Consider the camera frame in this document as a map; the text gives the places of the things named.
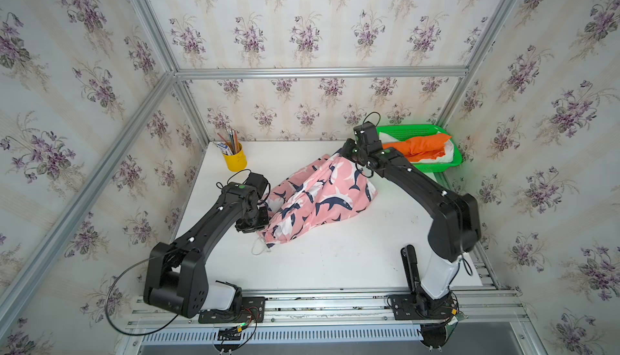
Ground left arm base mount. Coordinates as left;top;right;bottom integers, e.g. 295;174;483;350
198;281;266;324

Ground white shorts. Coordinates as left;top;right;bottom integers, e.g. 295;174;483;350
377;131;456;166

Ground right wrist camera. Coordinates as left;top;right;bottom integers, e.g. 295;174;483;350
354;121;381;148

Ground aluminium rail frame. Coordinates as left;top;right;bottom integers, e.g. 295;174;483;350
116;287;546;354

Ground yellow pencil cup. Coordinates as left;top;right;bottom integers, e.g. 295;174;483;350
223;145;247;173

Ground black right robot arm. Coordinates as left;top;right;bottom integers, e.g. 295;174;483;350
341;139;481;300

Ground colored pencils bundle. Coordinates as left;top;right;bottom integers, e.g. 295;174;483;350
216;128;242;156

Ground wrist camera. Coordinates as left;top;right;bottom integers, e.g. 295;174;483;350
243;172;271;199
354;121;381;148

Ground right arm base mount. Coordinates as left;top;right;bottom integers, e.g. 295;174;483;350
387;245;459;322

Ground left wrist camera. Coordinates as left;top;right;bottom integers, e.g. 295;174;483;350
243;172;271;199

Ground green plastic basket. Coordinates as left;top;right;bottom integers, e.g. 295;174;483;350
377;124;463;173

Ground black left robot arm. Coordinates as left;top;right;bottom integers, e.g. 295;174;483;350
143;172;271;318

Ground pink shark print garment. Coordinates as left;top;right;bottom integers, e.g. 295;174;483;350
258;153;378;249

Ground orange cloth garment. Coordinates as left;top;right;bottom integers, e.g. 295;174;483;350
382;133;452;163

